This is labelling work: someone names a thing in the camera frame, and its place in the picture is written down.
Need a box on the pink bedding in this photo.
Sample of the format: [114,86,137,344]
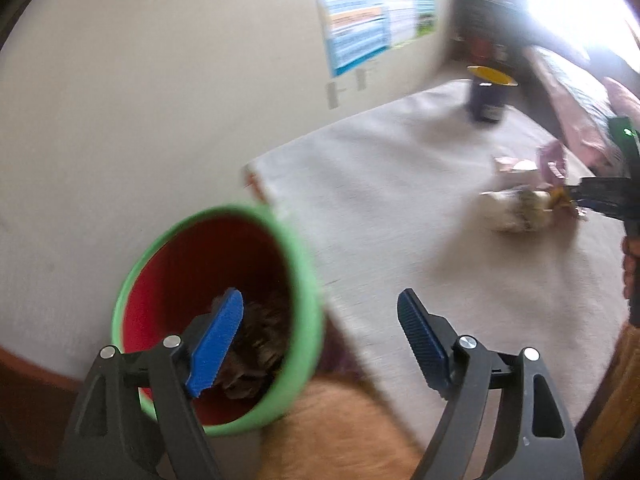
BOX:
[530,45,640,161]

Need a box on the red bin with green rim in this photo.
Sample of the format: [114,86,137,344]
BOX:
[112,204,325,437]

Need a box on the pink wrapper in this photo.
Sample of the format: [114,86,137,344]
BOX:
[536,140,569,182]

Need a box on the dark blue cup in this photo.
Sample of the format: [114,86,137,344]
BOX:
[465,66,519,124]

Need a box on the brown wooden board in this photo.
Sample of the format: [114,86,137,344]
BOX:
[0,345,91,466]

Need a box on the person's right hand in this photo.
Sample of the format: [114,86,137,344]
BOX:
[621,234,640,312]

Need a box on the white wrapper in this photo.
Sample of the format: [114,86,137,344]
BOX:
[477,186,576,234]

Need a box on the dark shelf unit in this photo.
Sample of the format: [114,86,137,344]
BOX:
[452,0,526,61]

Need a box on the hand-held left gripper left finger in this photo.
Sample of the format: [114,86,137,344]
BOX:
[59,287,246,480]

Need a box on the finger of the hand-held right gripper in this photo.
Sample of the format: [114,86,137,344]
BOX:
[567,176,640,221]

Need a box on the white tablecloth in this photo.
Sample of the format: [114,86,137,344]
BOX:
[244,79,632,441]

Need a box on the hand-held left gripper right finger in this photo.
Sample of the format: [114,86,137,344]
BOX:
[397,287,586,480]

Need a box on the blue wall poster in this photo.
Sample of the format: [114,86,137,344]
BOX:
[311,0,392,77]

